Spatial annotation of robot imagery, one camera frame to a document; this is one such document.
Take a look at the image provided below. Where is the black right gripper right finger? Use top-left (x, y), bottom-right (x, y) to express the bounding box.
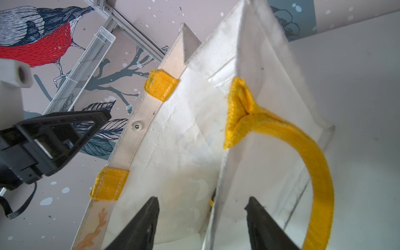
top-left (245, 196), bottom-right (299, 250)

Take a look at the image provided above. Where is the clear acrylic shelf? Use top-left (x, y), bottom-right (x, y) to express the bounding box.
top-left (44, 26), bottom-right (116, 115)

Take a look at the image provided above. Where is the white pouch with yellow handles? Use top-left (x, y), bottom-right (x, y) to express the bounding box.
top-left (72, 1), bottom-right (334, 250)

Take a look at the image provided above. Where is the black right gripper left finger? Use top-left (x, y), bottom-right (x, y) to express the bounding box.
top-left (105, 196), bottom-right (159, 250)

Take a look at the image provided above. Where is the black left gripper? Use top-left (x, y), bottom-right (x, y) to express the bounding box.
top-left (1, 110), bottom-right (111, 191)

